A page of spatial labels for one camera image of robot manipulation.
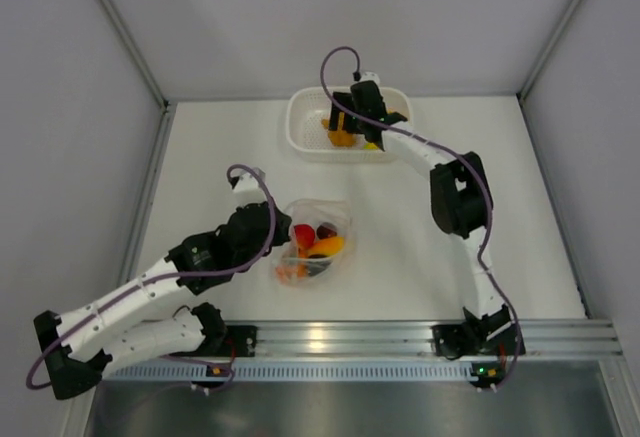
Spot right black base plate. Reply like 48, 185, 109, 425
432, 322, 526, 360

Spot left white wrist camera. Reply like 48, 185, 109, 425
232, 167, 265, 196

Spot red fake fruit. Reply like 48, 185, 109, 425
294, 224, 316, 247

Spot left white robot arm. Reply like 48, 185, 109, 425
34, 202, 292, 401

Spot slotted grey cable duct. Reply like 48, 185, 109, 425
106, 360, 479, 383

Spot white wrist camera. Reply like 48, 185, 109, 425
232, 167, 265, 196
352, 70, 381, 86

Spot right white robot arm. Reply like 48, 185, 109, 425
323, 80, 524, 361

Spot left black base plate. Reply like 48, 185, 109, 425
198, 325, 258, 358

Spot purple cable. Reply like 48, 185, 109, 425
319, 46, 524, 393
24, 164, 277, 391

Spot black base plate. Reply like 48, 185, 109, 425
432, 322, 526, 360
198, 325, 258, 358

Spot clear zip top bag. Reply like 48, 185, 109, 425
271, 198, 356, 287

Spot aluminium mounting rail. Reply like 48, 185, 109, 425
234, 319, 622, 360

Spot orange fake food piece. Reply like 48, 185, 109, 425
321, 112, 357, 148

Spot white perforated plastic basket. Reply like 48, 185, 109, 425
285, 87, 394, 164

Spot dark fake plum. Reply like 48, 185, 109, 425
316, 222, 338, 240

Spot orange fake carrot slices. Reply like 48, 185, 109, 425
274, 264, 308, 285

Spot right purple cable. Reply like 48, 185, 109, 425
319, 46, 524, 393

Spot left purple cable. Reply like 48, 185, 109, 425
24, 164, 277, 391

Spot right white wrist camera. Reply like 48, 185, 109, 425
352, 70, 381, 86

